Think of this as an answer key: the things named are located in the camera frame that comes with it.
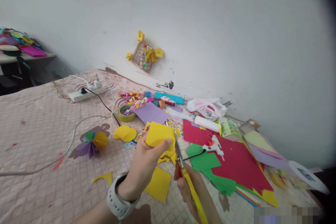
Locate person's left hand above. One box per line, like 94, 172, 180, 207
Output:
117, 136, 173, 202

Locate person's right hand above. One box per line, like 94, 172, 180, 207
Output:
173, 162, 224, 224

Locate yellow handled scissors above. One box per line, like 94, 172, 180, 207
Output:
173, 128, 208, 224

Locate yellow paper sheet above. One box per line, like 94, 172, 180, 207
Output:
145, 121, 182, 166

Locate square yellow paper piece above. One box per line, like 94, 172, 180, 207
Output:
143, 166, 172, 204

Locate curved yellow paper scrap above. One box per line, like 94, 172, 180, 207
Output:
91, 171, 113, 187

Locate round yellow paper cutout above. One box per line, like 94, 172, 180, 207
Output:
113, 125, 138, 142

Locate stack of coloured paper sheets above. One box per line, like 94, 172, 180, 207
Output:
234, 129, 292, 208

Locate red paper sheet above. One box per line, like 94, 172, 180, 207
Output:
182, 119, 274, 196

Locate purple yellow paper fan ball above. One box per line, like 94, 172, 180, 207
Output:
75, 131, 109, 159

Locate yellow tape roll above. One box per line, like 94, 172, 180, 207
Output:
116, 104, 137, 123

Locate purple paper sheet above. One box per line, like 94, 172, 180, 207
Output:
133, 101, 170, 125

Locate white hot glue gun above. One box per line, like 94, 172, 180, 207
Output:
202, 134, 226, 162

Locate bunch of colourful paper rolls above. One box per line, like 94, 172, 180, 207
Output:
118, 91, 149, 116

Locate red white glue stick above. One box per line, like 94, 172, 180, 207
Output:
160, 96, 177, 107

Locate yellow paper craft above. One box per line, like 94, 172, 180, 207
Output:
267, 167, 290, 190

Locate teal flat box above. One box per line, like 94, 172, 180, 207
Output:
154, 92, 186, 105

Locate green carton box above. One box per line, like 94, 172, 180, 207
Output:
219, 120, 244, 141

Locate lavender paper sheet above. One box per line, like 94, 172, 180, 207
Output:
247, 142, 291, 171

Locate white paper roll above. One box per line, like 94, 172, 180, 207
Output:
194, 115, 222, 133

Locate light green paper sheet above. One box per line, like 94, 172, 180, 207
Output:
244, 130, 277, 154

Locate white plastic bag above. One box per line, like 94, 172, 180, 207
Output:
187, 98, 229, 121

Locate glass jar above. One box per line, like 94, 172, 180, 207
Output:
238, 119, 261, 137

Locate white power strip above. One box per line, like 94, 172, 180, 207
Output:
69, 85, 107, 103

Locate white paper plate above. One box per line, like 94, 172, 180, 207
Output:
288, 160, 330, 195

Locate pink quilted bedspread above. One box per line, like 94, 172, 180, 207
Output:
0, 69, 325, 224

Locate table with craft items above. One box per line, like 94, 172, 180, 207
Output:
0, 26, 57, 89

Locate black glue gun cable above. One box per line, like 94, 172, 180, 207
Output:
182, 149, 207, 162

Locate thick white cable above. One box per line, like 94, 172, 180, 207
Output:
0, 115, 114, 177

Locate black plug with cable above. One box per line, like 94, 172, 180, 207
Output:
80, 87, 121, 127

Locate thin white charger cable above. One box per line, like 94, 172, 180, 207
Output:
69, 73, 117, 116

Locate stick frame wall decoration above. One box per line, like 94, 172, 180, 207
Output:
126, 30, 165, 75

